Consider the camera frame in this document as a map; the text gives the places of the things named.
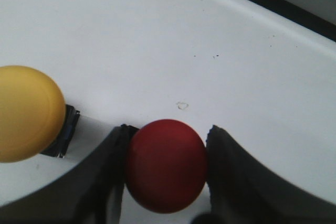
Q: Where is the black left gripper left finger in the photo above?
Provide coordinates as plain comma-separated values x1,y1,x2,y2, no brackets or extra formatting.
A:
1,124,138,223

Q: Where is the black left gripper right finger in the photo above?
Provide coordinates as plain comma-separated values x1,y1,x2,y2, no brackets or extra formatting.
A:
206,125,335,223

